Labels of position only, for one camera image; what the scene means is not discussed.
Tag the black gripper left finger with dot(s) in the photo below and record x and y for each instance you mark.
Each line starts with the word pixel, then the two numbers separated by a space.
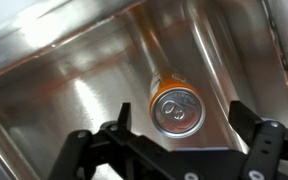
pixel 132 157

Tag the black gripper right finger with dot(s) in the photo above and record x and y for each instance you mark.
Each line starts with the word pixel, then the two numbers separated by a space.
pixel 267 141

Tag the orange soda can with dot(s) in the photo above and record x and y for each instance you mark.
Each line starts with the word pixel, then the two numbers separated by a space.
pixel 176 107

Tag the stainless steel sink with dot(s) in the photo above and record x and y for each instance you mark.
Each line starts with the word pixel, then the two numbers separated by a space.
pixel 70 64

